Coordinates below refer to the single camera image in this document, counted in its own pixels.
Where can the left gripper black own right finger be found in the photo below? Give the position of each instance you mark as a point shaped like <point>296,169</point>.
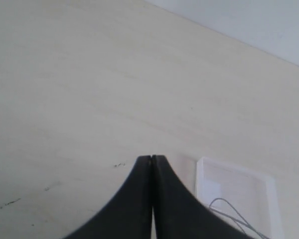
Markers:
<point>178,214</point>

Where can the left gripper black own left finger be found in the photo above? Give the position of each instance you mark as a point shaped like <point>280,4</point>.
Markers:
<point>128,215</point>

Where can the white wired earphones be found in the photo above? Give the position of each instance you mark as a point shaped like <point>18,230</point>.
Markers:
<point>239,220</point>

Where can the clear plastic open case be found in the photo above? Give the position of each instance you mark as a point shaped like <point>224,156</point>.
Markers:
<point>253,194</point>

